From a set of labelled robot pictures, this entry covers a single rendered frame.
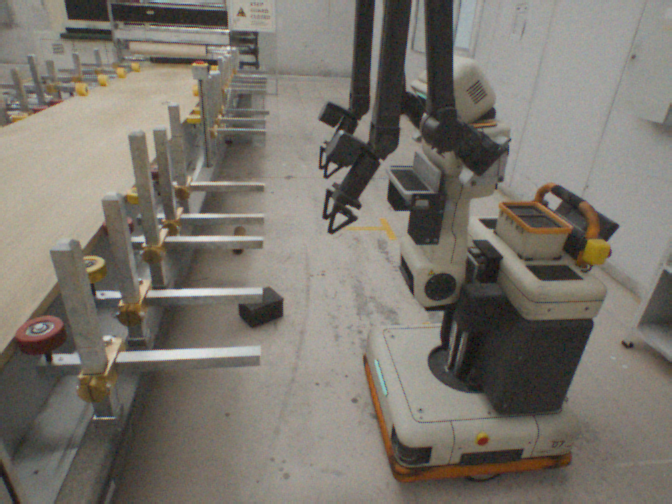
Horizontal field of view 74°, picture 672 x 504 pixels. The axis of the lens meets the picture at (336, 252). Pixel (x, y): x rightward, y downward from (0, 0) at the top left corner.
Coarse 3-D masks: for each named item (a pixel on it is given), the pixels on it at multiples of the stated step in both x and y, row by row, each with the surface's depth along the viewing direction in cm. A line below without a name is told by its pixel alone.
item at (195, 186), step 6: (156, 186) 174; (174, 186) 175; (192, 186) 176; (198, 186) 177; (204, 186) 177; (210, 186) 177; (216, 186) 178; (222, 186) 178; (228, 186) 178; (234, 186) 179; (240, 186) 179; (246, 186) 179; (252, 186) 180; (258, 186) 180
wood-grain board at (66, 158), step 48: (96, 96) 302; (144, 96) 311; (192, 96) 321; (0, 144) 192; (48, 144) 196; (96, 144) 200; (0, 192) 145; (48, 192) 147; (96, 192) 149; (0, 240) 116; (48, 240) 118; (96, 240) 124; (0, 288) 97; (48, 288) 98; (0, 336) 83
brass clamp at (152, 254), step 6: (162, 234) 134; (168, 234) 137; (162, 240) 130; (144, 246) 127; (150, 246) 127; (156, 246) 127; (162, 246) 130; (144, 252) 125; (150, 252) 126; (156, 252) 126; (162, 252) 128; (144, 258) 126; (150, 258) 127; (156, 258) 127; (162, 258) 129
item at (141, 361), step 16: (128, 352) 92; (144, 352) 92; (160, 352) 93; (176, 352) 93; (192, 352) 93; (208, 352) 93; (224, 352) 94; (240, 352) 94; (256, 352) 94; (48, 368) 88; (64, 368) 89; (80, 368) 89; (128, 368) 91; (144, 368) 91; (160, 368) 92; (176, 368) 92; (192, 368) 93
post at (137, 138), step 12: (132, 132) 113; (144, 132) 116; (132, 144) 114; (144, 144) 115; (132, 156) 115; (144, 156) 116; (144, 168) 117; (144, 180) 119; (144, 192) 120; (144, 204) 122; (144, 216) 123; (156, 216) 126; (144, 228) 125; (156, 228) 126; (156, 240) 127; (156, 264) 131; (156, 276) 133
